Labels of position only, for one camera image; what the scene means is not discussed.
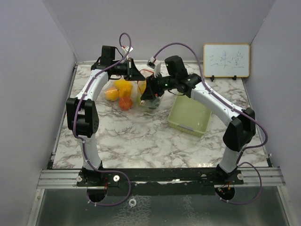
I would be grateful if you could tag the orange toy pumpkin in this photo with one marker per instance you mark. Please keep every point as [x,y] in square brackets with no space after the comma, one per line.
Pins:
[125,103]

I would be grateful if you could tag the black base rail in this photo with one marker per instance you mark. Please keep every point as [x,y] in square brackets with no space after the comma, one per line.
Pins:
[156,181]

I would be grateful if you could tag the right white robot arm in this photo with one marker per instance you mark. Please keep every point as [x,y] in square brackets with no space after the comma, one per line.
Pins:
[239,122]

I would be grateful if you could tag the yellow toy bell pepper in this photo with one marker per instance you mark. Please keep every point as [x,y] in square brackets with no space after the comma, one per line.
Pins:
[124,87]

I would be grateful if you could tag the clear bag orange slider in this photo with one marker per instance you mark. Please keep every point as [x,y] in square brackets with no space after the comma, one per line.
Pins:
[141,86]

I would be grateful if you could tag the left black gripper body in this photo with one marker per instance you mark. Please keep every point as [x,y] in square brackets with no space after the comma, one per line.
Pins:
[120,69]

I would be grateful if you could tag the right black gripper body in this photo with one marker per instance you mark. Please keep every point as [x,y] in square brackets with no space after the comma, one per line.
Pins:
[169,82]

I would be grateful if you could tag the yellow toy mango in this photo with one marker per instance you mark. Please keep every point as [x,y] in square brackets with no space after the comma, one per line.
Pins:
[111,94]

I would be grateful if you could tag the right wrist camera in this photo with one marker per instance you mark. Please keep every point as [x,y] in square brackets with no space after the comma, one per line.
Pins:
[155,65]

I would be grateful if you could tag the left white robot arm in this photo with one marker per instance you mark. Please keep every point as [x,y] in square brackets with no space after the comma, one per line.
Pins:
[82,116]

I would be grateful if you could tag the clear zip top bag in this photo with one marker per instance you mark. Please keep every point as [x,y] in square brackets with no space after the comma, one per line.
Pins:
[112,85]

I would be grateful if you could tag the pale green plastic basket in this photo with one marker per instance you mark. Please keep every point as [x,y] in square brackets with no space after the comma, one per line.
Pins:
[189,116]

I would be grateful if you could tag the small whiteboard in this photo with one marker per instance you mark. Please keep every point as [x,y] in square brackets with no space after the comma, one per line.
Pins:
[226,60]

